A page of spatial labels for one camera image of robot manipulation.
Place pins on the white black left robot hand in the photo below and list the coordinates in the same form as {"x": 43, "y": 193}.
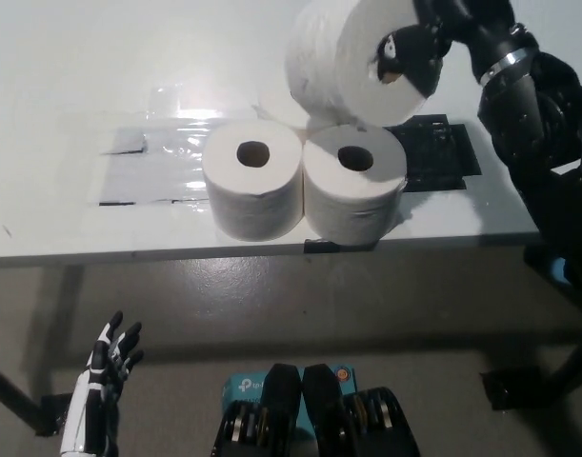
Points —
{"x": 97, "y": 362}

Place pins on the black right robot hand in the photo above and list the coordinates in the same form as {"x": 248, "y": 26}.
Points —
{"x": 481, "y": 24}

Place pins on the wrinkled white toilet paper roll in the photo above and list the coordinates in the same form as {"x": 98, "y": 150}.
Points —
{"x": 328, "y": 57}

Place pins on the black robot body blocks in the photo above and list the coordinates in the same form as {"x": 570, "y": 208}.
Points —
{"x": 281, "y": 404}

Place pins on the smooth white toilet paper roll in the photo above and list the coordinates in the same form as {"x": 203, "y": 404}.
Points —
{"x": 347, "y": 209}
{"x": 276, "y": 113}
{"x": 252, "y": 204}

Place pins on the crumpled black floor tape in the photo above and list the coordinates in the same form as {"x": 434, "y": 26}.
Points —
{"x": 514, "y": 388}
{"x": 52, "y": 414}

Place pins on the black tape patch on table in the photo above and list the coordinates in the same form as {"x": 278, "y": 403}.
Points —
{"x": 438, "y": 157}

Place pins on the teal router box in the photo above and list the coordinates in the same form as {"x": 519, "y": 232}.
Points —
{"x": 245, "y": 385}

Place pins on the clear plastic tape sheet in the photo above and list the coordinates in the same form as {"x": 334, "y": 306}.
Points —
{"x": 152, "y": 181}

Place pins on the small black tape strip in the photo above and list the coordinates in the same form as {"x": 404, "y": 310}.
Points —
{"x": 319, "y": 246}

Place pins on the blue round object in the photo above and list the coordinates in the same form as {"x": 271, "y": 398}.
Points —
{"x": 557, "y": 269}

